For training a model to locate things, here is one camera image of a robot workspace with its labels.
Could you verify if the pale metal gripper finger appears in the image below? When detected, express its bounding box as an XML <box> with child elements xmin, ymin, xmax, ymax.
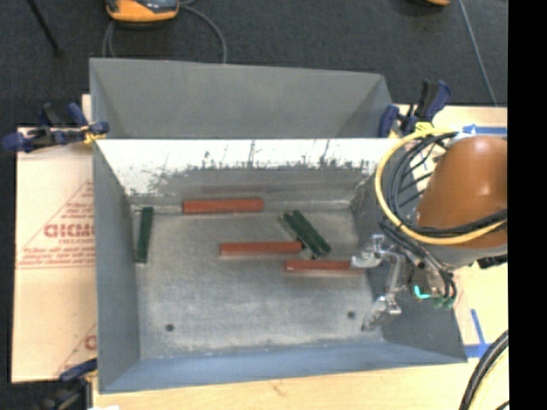
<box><xmin>350</xmin><ymin>234</ymin><xmax>388</xmax><ymax>270</ymax></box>
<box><xmin>361</xmin><ymin>295</ymin><xmax>403</xmax><ymax>332</ymax></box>

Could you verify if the red-brown flat block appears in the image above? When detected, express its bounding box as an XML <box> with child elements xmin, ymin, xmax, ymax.
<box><xmin>283</xmin><ymin>259</ymin><xmax>365</xmax><ymax>274</ymax></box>
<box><xmin>182</xmin><ymin>198</ymin><xmax>266</xmax><ymax>215</ymax></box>
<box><xmin>218</xmin><ymin>241</ymin><xmax>304</xmax><ymax>259</ymax></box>

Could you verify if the dark green flat block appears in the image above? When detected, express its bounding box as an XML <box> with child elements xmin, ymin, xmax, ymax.
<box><xmin>291</xmin><ymin>208</ymin><xmax>332</xmax><ymax>255</ymax></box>
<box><xmin>134</xmin><ymin>206</ymin><xmax>155</xmax><ymax>265</ymax></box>
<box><xmin>279</xmin><ymin>212</ymin><xmax>322</xmax><ymax>260</ymax></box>

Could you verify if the grey metal bin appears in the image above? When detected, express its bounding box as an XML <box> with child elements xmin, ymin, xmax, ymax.
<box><xmin>88</xmin><ymin>57</ymin><xmax>469</xmax><ymax>395</ymax></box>

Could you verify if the brown cardboard board red print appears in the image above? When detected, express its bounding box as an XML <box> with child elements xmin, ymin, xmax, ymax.
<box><xmin>9</xmin><ymin>125</ymin><xmax>99</xmax><ymax>384</ymax></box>

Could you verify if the black cylinder on white bracket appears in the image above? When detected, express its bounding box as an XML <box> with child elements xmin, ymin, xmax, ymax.
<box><xmin>475</xmin><ymin>255</ymin><xmax>509</xmax><ymax>270</ymax></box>

